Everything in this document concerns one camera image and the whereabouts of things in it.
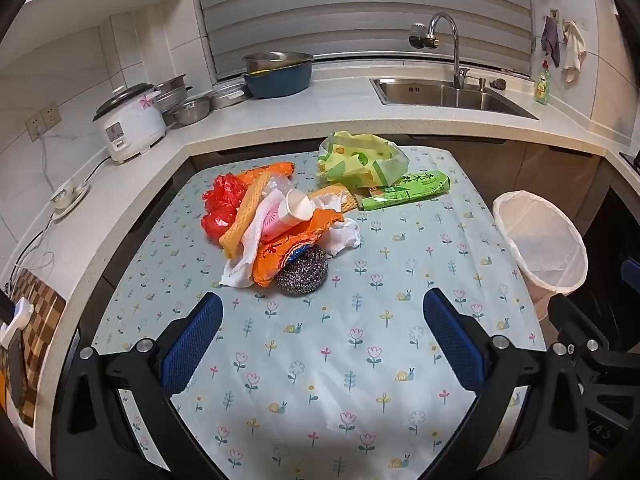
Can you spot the chrome faucet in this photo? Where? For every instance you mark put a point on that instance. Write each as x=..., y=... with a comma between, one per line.
x=456, y=45

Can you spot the brown base cabinet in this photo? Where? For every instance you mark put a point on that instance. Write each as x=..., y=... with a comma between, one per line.
x=550, y=170

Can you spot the floral print tablecloth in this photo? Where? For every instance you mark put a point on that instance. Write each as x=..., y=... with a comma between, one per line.
x=320, y=360

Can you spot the green drink carton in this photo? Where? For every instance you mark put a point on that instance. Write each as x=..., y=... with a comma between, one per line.
x=410, y=190

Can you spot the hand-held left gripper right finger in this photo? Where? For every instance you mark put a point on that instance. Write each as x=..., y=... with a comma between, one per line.
x=452, y=340

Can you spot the grey window blind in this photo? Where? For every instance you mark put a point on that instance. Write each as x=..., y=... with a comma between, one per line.
x=360, y=5

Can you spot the gas stove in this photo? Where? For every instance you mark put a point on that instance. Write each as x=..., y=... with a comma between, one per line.
x=631, y=160

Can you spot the blue basin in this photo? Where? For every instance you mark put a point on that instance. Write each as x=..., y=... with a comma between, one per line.
x=277, y=85

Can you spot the wall outlet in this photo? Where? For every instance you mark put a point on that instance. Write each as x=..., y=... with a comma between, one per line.
x=44, y=121

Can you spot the steel basin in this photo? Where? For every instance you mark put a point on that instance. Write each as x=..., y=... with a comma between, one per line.
x=275, y=60

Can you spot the white power strip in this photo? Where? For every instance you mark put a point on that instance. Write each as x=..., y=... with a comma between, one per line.
x=67, y=199

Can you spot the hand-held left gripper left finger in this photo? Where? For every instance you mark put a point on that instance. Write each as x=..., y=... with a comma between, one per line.
x=192, y=345

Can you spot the orange printed packaging bag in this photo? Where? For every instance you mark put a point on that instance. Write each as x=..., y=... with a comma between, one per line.
x=280, y=255

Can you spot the white rice cooker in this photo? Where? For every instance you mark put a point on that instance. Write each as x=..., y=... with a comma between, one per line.
x=132, y=122

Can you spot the pink white wrapper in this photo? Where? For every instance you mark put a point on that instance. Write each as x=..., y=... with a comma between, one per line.
x=272, y=217

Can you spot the green yellow plastic bag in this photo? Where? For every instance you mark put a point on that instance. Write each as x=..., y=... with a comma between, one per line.
x=360, y=160

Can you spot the crumpled white tissue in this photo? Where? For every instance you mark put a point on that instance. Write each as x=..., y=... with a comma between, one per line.
x=345, y=237
x=245, y=265

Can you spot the white paper cup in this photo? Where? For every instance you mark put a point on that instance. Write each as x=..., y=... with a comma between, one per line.
x=296, y=206

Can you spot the cream hanging cloth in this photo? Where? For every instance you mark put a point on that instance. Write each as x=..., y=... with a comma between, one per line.
x=574, y=50

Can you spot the steel wool scrubber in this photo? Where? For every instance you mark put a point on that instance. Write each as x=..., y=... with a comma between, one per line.
x=302, y=274

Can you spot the orange plastic wrapper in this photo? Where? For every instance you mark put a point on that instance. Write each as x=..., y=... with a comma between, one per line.
x=252, y=175

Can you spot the small dark scouring ball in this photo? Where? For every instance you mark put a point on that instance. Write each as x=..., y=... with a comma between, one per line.
x=499, y=84

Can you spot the green dish soap bottle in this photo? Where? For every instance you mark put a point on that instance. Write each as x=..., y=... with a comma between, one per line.
x=542, y=87

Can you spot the grey hanging cloth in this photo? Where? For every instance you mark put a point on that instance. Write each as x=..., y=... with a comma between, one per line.
x=551, y=40

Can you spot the steel sink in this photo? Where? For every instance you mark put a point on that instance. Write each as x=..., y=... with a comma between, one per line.
x=450, y=95

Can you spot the red plastic bag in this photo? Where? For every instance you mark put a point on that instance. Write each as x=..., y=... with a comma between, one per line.
x=222, y=200

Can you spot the black built-in appliance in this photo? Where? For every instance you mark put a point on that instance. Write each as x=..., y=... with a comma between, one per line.
x=612, y=220

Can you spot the stacked steel steamer pot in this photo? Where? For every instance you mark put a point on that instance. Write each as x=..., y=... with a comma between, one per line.
x=172, y=90

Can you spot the white plastic holder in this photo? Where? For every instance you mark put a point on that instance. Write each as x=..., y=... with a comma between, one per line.
x=17, y=317

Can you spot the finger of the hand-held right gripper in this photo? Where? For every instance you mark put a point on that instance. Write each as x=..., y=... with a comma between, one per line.
x=630, y=272
x=580, y=317

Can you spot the checkered brown mat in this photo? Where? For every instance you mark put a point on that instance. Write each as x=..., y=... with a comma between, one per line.
x=37, y=320

